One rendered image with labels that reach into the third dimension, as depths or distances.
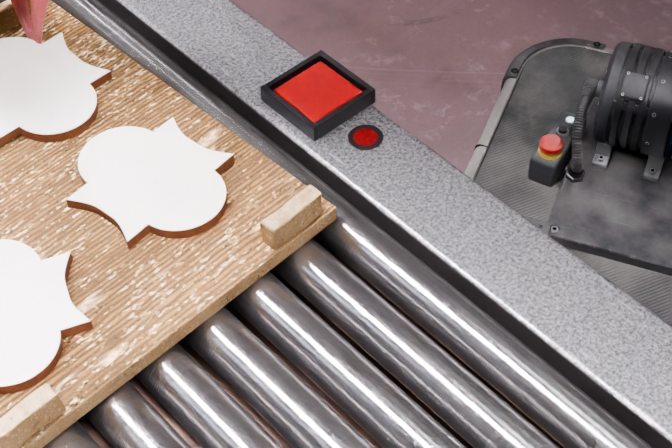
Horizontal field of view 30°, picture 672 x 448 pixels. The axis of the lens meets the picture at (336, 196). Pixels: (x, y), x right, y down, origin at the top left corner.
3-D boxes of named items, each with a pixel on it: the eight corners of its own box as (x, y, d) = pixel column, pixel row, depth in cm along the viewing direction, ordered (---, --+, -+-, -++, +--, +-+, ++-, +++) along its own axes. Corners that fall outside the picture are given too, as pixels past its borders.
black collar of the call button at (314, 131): (321, 62, 120) (321, 49, 119) (375, 102, 117) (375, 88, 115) (260, 100, 117) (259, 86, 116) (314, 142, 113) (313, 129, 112)
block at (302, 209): (311, 203, 106) (310, 180, 103) (326, 214, 105) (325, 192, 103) (260, 242, 103) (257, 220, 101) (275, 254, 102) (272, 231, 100)
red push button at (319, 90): (321, 70, 120) (320, 59, 119) (363, 102, 117) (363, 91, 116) (272, 100, 117) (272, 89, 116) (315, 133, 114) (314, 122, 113)
